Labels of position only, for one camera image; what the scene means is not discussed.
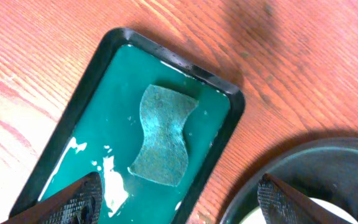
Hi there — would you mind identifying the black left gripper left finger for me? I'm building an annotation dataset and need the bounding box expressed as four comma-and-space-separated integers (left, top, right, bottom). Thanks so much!
2, 172, 103, 224

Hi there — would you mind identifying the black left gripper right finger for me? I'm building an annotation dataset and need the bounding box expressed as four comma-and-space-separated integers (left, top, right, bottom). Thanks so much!
257, 173, 350, 224

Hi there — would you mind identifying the white plate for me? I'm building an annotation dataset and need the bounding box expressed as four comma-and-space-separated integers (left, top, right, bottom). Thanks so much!
239, 197, 358, 224

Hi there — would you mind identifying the green scrub sponge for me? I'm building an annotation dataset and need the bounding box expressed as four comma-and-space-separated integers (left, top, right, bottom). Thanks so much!
129, 85, 198, 187

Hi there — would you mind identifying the round black serving tray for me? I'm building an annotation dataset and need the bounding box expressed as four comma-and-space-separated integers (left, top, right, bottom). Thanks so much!
221, 138, 358, 223

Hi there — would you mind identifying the rectangular green water tray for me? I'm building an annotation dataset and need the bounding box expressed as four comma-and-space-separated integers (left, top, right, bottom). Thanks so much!
9, 28, 245, 223

